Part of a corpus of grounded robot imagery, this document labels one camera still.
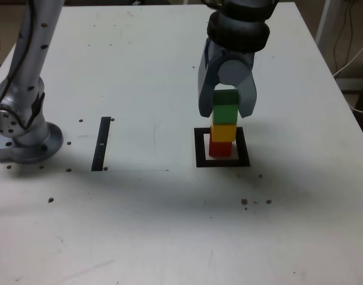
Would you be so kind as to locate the black tape square outline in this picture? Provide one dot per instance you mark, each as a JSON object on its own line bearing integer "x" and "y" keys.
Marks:
{"x": 223, "y": 164}

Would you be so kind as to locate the yellow cube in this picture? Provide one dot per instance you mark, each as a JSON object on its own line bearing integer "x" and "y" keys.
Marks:
{"x": 223, "y": 133}

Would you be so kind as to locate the red cube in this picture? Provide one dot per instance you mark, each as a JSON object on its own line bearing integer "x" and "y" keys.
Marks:
{"x": 220, "y": 148}

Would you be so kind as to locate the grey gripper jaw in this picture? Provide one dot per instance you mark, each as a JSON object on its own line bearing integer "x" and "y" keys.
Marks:
{"x": 205, "y": 95}
{"x": 236, "y": 72}

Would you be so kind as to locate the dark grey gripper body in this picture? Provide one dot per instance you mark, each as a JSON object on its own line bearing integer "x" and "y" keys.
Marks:
{"x": 232, "y": 55}

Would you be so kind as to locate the black tape strip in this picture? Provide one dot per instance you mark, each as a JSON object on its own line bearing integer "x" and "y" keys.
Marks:
{"x": 101, "y": 142}

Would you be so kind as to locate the green cube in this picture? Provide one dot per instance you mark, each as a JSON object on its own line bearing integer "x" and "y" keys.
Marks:
{"x": 225, "y": 114}

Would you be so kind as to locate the white frame post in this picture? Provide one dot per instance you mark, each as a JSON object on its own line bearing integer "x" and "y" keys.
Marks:
{"x": 324, "y": 20}

